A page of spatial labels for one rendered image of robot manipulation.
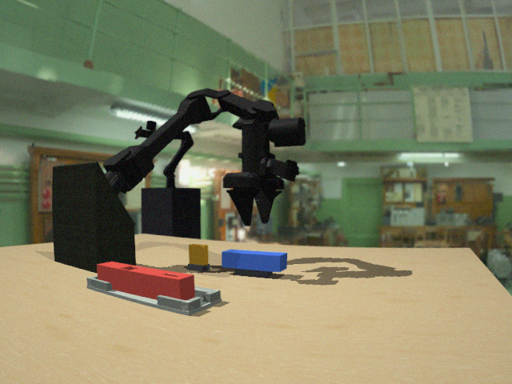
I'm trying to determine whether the blue rectangular block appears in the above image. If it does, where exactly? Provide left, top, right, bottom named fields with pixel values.
left=222, top=250, right=287, bottom=273

